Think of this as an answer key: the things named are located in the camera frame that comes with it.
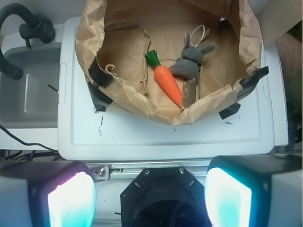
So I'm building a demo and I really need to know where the black thin cable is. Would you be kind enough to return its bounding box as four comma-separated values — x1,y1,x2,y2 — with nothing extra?
0,124,59,152

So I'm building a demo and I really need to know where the aluminium frame rail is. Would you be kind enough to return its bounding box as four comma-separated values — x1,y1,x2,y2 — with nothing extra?
86,159,211,182

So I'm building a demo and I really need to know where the brown wood chip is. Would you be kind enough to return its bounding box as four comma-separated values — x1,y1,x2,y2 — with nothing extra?
181,79,196,110

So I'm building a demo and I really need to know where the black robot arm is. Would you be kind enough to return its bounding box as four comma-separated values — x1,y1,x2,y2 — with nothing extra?
0,153,303,227

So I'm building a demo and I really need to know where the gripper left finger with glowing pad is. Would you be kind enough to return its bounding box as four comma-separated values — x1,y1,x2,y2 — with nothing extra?
0,161,96,227

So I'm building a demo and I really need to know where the grey plush bunny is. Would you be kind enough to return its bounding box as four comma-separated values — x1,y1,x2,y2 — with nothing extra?
169,32,217,82

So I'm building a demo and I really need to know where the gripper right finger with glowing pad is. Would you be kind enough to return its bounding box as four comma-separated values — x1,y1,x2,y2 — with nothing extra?
205,155,303,227

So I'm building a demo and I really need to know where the orange plastic carrot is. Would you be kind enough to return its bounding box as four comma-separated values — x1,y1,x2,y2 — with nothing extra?
144,50,183,108

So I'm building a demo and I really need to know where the white rubber band loop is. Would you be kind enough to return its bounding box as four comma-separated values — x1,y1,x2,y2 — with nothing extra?
189,25,210,47

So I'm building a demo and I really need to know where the brown paper bag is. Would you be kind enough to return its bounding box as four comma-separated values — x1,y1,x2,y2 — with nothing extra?
75,0,268,125

